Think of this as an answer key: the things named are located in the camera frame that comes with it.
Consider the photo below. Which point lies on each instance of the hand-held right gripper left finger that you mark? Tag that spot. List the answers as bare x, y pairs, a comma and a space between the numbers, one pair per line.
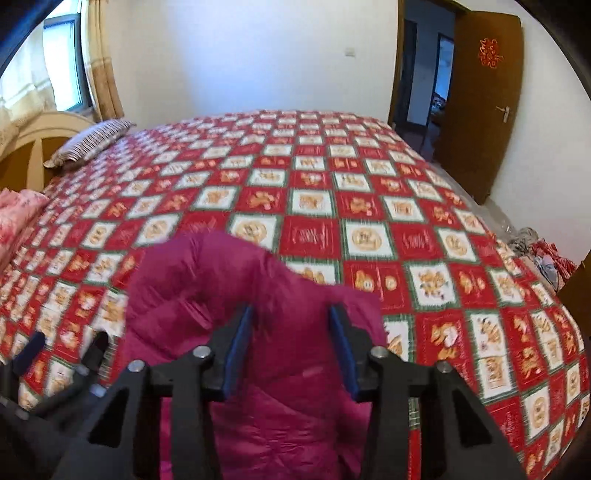
238, 350

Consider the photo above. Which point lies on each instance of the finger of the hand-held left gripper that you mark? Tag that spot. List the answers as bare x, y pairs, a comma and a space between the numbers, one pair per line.
94, 350
28, 350

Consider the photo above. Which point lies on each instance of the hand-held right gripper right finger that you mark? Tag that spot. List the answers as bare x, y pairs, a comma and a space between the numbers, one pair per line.
344, 355

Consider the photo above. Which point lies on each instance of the magenta down jacket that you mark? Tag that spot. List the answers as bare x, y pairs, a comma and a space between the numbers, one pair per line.
207, 277

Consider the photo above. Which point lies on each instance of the pile of clothes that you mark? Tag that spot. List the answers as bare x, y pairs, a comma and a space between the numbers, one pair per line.
540, 254

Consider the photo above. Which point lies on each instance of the pink floral quilt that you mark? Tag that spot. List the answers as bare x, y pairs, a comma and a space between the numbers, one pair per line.
14, 217

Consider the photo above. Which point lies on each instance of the red printed checkered blanket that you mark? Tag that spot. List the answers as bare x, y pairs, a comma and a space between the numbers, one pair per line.
323, 207

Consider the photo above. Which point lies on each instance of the cream wooden headboard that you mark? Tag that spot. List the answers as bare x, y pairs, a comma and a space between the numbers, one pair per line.
27, 152

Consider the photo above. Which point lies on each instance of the striped pillow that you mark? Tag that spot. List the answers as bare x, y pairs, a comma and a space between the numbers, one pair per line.
92, 141

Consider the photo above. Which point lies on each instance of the brown wooden furniture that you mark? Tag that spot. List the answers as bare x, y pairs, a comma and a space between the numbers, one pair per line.
577, 281

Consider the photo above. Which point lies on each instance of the brown wooden door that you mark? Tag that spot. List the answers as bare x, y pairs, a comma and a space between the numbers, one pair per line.
480, 138

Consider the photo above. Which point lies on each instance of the sheer lace curtain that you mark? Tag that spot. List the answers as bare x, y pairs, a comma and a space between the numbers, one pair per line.
23, 83

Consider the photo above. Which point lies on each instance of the beige patterned curtain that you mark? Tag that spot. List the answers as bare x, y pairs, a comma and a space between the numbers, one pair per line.
104, 60

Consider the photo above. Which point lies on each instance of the window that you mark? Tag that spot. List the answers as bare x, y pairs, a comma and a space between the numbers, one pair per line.
69, 60

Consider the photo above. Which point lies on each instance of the red paper door decoration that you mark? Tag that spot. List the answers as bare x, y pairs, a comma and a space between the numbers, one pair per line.
491, 52

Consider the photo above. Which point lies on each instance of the brown wooden door frame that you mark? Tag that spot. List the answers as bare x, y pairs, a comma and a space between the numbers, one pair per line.
396, 69

